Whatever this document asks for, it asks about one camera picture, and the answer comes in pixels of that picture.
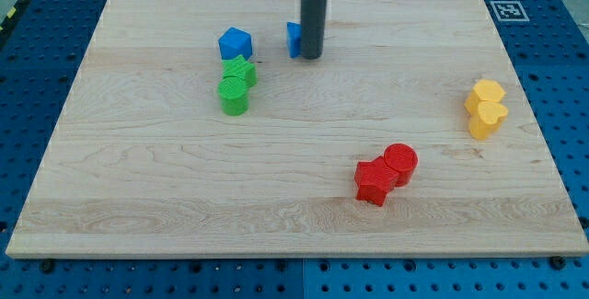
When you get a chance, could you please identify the green star block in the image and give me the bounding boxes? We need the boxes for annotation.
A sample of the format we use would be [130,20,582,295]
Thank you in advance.
[222,55,258,87]

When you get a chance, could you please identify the blue triangle block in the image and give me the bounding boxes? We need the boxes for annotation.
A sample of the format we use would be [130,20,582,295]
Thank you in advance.
[286,22,301,58]

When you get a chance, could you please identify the white fiducial marker tag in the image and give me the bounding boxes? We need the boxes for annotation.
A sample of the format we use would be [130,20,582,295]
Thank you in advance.
[491,0,529,22]

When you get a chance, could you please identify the blue cube block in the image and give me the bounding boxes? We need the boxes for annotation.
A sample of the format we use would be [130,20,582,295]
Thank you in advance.
[218,27,253,60]

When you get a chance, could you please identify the green cylinder block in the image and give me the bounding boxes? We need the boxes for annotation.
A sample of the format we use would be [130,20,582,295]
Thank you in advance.
[217,76,248,116]

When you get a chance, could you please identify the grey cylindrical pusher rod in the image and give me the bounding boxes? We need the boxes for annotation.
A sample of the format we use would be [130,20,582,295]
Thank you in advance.
[300,0,328,60]

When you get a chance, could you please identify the red star block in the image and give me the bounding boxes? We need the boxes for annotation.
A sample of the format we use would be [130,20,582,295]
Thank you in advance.
[354,156,399,207]

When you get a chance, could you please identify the light wooden board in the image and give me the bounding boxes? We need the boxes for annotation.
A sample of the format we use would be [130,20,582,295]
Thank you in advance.
[6,0,588,259]

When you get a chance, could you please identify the yellow heart block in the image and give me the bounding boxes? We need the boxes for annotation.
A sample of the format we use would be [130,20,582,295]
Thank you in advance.
[468,101,509,141]

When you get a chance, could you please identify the red cylinder block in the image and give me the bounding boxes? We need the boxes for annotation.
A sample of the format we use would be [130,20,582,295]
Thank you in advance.
[384,144,419,187]

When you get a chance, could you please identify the yellow hexagon block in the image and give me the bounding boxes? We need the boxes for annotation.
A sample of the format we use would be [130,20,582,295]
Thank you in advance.
[464,79,506,115]

